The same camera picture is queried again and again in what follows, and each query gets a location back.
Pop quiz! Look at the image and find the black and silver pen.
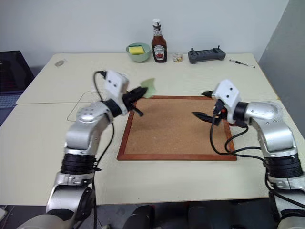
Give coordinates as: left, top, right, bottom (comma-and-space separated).
229, 59, 256, 69

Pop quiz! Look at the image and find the yellow sponge with green back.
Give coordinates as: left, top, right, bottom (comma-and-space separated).
128, 45, 145, 55

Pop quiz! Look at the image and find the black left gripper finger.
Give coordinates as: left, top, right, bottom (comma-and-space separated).
132, 106, 145, 117
132, 87, 149, 101

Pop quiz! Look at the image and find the dark rounded shape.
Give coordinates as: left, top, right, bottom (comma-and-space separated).
130, 205, 155, 229

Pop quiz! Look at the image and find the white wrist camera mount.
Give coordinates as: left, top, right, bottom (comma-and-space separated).
104, 70, 130, 116
211, 79, 241, 124

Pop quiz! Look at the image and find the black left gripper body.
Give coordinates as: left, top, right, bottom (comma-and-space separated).
122, 89, 140, 112

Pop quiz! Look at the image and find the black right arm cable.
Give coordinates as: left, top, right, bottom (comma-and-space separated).
209, 102, 271, 165

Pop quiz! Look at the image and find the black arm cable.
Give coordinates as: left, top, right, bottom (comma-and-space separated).
209, 102, 271, 165
91, 70, 115, 229

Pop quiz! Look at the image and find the dark sauce squeeze bottle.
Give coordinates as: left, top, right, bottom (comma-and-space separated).
151, 18, 168, 63

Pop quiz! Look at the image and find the light green bowl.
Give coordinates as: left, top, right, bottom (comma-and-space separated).
125, 42, 151, 63

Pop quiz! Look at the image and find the dark grey handheld controller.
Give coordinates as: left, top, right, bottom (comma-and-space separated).
187, 45, 226, 64

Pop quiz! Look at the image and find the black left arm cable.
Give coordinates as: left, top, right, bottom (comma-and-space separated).
91, 70, 115, 229

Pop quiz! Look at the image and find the green cloth piece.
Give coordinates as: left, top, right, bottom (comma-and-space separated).
140, 77, 158, 99

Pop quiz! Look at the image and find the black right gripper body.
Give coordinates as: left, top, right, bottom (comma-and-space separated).
211, 100, 227, 126

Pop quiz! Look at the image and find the cork board with wooden frame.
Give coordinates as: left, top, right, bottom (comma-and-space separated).
116, 95, 238, 162

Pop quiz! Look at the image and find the dark laptop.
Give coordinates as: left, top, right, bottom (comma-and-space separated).
0, 50, 35, 126

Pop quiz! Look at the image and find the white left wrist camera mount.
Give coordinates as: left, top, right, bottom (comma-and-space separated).
104, 70, 130, 116

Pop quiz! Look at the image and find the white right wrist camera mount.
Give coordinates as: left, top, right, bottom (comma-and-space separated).
211, 79, 241, 124

